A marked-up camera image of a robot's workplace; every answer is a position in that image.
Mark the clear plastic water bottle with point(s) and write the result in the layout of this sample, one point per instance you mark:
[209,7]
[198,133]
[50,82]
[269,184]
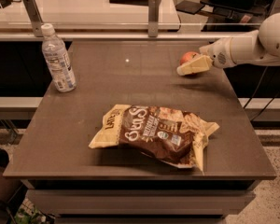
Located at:
[57,59]

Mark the red apple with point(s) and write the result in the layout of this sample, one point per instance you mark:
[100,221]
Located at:
[188,56]

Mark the black machine behind glass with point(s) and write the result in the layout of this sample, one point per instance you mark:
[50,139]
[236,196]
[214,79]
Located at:
[228,15]

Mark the green packaging on floor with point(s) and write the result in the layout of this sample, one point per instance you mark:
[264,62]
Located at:
[29,214]

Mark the middle metal glass bracket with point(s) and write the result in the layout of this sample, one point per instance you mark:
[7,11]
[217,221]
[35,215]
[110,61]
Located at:
[153,18]

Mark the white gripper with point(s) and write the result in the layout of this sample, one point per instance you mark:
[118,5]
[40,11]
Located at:
[218,54]

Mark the left metal glass bracket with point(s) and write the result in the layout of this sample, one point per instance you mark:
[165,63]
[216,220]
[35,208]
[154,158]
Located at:
[34,16]

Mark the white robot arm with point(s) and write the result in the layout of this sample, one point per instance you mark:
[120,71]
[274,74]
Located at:
[259,47]

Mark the brown yellow chip bag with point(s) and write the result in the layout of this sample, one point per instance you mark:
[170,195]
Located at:
[172,136]

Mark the dark bin at floor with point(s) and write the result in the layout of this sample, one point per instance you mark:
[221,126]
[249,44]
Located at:
[8,187]

